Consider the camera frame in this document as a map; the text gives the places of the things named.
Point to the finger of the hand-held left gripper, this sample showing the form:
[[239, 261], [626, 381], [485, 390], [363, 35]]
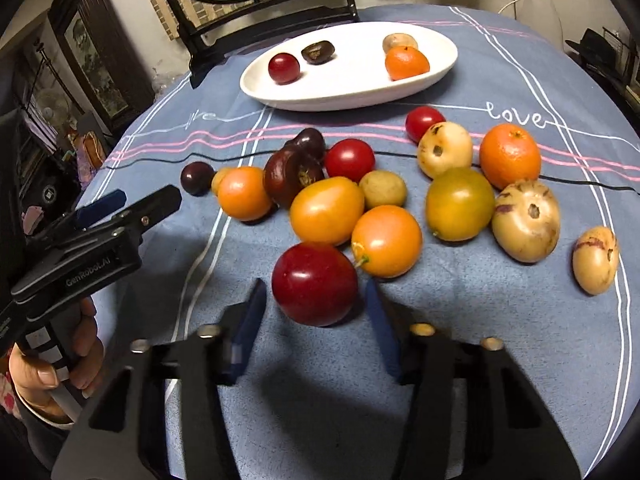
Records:
[[155, 205], [100, 207]]

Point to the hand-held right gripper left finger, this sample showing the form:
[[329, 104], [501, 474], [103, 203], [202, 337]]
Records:
[[249, 322]]

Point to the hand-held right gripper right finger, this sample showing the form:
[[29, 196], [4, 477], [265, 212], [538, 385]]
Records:
[[381, 325]]

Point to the small dark purple tomato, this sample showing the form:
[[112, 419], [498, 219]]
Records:
[[197, 178]]

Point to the tiny yellow pepino melon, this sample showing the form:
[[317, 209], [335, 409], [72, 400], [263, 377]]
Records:
[[218, 180]]

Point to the red tomato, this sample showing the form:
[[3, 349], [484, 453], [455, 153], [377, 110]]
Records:
[[350, 160], [420, 120], [284, 67], [314, 283]]

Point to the large oblong orange tomato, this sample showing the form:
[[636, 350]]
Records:
[[327, 211]]

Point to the dark brown ribbed tomato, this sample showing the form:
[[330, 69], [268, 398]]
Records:
[[287, 180], [317, 52]]

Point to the small yellow green pepino melon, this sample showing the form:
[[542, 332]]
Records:
[[382, 189]]

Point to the green yellow tomato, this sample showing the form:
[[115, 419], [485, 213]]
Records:
[[460, 203]]

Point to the purple striped pepino melon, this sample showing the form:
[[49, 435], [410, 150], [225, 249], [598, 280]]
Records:
[[596, 259], [526, 220]]

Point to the pale yellow pepino melon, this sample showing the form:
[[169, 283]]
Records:
[[400, 40], [444, 150]]

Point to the orange tangerine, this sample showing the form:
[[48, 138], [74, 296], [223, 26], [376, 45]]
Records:
[[510, 156], [407, 63]]

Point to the white oval plate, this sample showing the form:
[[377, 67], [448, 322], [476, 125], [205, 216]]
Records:
[[345, 87]]

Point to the person's left hand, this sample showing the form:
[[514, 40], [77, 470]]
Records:
[[37, 375]]

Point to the cluttered dark shelf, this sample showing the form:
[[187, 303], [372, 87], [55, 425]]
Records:
[[55, 160]]

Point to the white electric fan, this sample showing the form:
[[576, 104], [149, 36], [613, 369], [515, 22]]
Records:
[[50, 105]]

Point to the blue printed tablecloth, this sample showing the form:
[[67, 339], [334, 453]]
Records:
[[500, 360]]

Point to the dark cabinet with framed picture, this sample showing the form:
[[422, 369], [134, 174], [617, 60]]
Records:
[[100, 60]]

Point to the black hat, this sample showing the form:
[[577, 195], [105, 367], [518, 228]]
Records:
[[595, 45]]

